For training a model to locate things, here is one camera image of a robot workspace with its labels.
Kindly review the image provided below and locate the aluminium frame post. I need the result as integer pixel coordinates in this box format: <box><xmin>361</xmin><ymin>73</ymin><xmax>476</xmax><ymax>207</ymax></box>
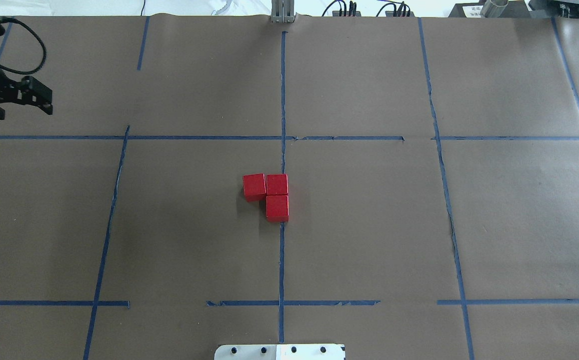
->
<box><xmin>270</xmin><ymin>0</ymin><xmax>296</xmax><ymax>24</ymax></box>

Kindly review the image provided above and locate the small metal cup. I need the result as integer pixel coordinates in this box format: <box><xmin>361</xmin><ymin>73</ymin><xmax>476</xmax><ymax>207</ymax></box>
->
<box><xmin>480</xmin><ymin>0</ymin><xmax>509</xmax><ymax>19</ymax></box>

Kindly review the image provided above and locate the red block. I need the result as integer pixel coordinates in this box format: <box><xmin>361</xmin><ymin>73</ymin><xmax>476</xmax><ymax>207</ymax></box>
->
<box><xmin>266</xmin><ymin>173</ymin><xmax>288</xmax><ymax>196</ymax></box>
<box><xmin>265</xmin><ymin>194</ymin><xmax>290</xmax><ymax>223</ymax></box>
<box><xmin>242</xmin><ymin>173</ymin><xmax>267</xmax><ymax>202</ymax></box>

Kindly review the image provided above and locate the white mounting plate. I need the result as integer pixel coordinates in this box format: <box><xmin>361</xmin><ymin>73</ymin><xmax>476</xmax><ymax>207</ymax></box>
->
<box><xmin>214</xmin><ymin>343</ymin><xmax>347</xmax><ymax>360</ymax></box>

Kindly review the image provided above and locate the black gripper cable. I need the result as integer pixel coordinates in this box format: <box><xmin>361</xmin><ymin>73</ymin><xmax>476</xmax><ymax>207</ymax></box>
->
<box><xmin>0</xmin><ymin>16</ymin><xmax>48</xmax><ymax>76</ymax></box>

